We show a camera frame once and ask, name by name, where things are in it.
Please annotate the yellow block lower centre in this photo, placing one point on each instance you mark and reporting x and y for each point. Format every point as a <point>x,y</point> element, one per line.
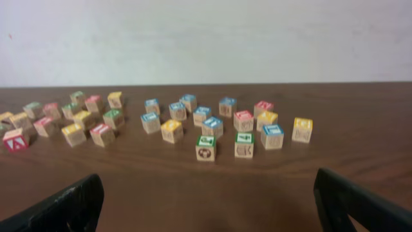
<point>74,134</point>

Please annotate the green J block top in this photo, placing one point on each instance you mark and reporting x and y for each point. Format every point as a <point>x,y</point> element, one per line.
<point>78,98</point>

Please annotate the green B block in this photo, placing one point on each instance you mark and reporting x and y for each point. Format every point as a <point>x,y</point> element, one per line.
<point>114,118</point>

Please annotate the blue T block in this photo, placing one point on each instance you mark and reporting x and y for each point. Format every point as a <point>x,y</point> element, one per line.
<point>212,127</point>

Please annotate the red E block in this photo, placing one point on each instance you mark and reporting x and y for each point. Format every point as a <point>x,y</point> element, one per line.
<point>52,110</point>

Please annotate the yellow block far right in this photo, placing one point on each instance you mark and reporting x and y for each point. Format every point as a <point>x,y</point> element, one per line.
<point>302,130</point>

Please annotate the red sided tan block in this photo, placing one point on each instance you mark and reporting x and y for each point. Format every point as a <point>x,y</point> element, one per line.
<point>15,140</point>

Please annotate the blue L block right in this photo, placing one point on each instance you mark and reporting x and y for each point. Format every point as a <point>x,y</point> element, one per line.
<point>272,137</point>

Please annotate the yellow A block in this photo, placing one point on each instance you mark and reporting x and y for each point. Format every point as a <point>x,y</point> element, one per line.
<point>5,118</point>

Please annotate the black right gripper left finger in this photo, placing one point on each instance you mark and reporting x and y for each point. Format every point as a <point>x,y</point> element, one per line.
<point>74,208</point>

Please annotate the yellow C block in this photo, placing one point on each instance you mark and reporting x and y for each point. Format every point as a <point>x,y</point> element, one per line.
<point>21,120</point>

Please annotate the red V block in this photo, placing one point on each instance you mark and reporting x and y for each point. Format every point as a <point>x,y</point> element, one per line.
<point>45,126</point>

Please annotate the blue L block centre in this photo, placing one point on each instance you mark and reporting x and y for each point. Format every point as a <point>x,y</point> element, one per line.
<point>150,122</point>

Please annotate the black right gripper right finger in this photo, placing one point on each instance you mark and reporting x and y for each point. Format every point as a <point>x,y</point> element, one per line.
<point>339,201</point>

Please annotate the green 4 block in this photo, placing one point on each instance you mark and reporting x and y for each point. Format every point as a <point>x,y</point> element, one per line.
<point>244,145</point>

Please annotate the yellow top block right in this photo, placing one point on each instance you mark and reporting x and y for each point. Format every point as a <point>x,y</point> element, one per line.
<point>266,118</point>

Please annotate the blue D block upper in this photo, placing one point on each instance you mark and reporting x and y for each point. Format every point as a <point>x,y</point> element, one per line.
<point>189,101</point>

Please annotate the green Z block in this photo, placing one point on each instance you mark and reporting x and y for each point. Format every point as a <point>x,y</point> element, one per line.
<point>70,110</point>

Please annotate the blue l block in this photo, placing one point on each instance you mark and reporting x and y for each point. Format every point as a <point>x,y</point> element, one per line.
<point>150,122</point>
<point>272,137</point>

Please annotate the red I block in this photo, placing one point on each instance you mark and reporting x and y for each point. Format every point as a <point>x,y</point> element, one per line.
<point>102,135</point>

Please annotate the blue d block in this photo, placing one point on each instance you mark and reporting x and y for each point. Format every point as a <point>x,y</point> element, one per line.
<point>227,107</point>
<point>189,101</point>

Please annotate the blue P block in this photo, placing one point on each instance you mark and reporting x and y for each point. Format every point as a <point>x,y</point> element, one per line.
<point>178,111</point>

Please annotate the blue 5 block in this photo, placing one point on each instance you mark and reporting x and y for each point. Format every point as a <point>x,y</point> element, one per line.
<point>200,114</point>

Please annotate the blue 2 block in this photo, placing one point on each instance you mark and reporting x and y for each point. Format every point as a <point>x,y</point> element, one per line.
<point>152,106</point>

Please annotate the green 7 block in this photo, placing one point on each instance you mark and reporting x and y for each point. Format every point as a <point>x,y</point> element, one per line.
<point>34,110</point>

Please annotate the green j block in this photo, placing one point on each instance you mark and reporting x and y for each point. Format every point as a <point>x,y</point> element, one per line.
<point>206,148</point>
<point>78,98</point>

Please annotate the blue D block right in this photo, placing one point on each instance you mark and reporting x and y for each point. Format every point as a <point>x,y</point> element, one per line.
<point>227,107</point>

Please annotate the red U block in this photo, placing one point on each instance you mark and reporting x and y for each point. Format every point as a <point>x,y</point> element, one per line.
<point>94,103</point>

